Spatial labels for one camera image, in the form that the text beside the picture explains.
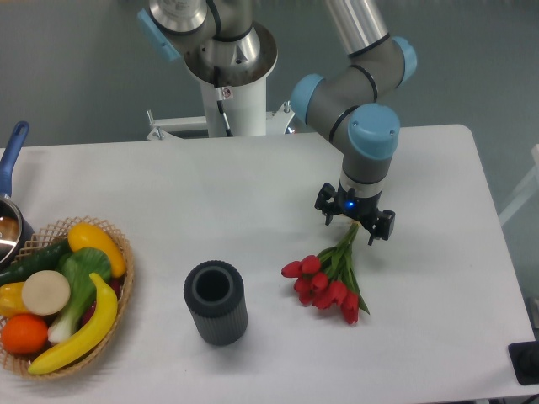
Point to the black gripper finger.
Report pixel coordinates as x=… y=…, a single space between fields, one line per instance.
x=327 y=203
x=379 y=224

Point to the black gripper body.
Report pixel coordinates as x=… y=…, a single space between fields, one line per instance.
x=363 y=210

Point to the red tulip bouquet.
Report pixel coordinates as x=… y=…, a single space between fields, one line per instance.
x=328 y=278

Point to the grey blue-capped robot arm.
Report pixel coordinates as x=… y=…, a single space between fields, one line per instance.
x=344 y=110

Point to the dark grey ribbed vase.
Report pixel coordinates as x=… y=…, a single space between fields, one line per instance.
x=215 y=296

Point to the black device at edge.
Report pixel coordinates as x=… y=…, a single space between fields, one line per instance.
x=524 y=359

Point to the red fruit in basket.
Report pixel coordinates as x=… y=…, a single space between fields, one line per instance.
x=116 y=285

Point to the yellow squash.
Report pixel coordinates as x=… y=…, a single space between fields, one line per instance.
x=88 y=235

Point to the green bok choy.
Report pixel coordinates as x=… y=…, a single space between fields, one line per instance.
x=76 y=268

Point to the yellow banana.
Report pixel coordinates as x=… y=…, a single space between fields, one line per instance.
x=86 y=338

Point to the dark green cucumber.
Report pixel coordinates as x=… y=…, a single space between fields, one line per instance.
x=46 y=258

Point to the beige round disc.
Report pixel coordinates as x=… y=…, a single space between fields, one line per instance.
x=46 y=292

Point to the yellow bell pepper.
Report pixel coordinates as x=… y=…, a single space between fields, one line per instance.
x=11 y=302

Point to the orange fruit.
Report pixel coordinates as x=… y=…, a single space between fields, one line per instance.
x=24 y=334

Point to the woven wicker basket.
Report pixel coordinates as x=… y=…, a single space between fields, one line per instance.
x=52 y=233

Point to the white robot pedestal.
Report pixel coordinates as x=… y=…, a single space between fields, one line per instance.
x=232 y=77

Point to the white frame at right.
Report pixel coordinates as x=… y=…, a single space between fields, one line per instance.
x=522 y=192

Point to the blue-handled saucepan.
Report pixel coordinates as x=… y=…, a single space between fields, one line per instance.
x=15 y=229

